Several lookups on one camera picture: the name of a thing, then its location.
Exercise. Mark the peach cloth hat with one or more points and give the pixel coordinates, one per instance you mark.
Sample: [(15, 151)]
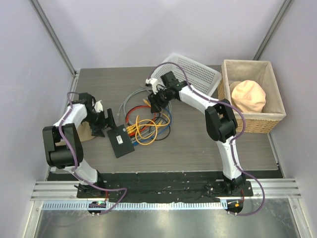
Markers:
[(248, 96)]

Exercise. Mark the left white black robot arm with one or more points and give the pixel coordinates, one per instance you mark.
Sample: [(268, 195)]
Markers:
[(62, 145)]

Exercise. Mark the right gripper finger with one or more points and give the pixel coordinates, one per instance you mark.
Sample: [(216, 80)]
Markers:
[(161, 105), (154, 107)]

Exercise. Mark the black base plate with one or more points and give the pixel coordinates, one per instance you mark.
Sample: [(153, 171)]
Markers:
[(163, 180)]

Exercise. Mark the aluminium rail frame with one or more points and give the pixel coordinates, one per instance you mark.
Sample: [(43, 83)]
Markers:
[(66, 195)]

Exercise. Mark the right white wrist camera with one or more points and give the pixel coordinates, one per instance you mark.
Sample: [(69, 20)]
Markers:
[(153, 83)]

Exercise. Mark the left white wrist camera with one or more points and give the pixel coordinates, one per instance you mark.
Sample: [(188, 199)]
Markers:
[(98, 106)]

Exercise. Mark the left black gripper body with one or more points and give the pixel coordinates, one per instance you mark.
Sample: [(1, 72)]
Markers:
[(97, 120)]

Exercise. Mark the black network switch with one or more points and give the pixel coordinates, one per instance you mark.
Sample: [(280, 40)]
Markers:
[(120, 141)]

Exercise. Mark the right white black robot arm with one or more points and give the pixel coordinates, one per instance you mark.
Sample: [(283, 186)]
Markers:
[(221, 123)]

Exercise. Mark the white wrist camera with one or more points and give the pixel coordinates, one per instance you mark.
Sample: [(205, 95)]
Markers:
[(153, 83), (98, 106)]

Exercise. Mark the wicker basket with liner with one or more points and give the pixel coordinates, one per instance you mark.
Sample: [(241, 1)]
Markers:
[(262, 73)]

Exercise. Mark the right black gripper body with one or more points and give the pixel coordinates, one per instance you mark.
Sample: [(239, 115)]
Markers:
[(162, 95)]

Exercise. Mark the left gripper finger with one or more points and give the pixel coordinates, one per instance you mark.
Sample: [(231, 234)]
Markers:
[(110, 122), (98, 132)]

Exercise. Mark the white plastic perforated basket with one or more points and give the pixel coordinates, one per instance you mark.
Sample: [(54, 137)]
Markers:
[(202, 77)]

